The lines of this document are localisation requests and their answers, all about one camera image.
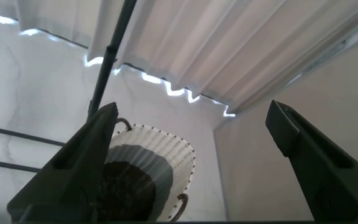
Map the white laundry basket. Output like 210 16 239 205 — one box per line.
96 117 196 222

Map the black clothes rack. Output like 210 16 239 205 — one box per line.
0 0 138 174

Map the white curtain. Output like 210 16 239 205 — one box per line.
0 0 358 118

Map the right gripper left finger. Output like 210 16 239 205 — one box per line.
7 101 119 223

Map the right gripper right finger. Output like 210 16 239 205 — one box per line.
265 99 358 223

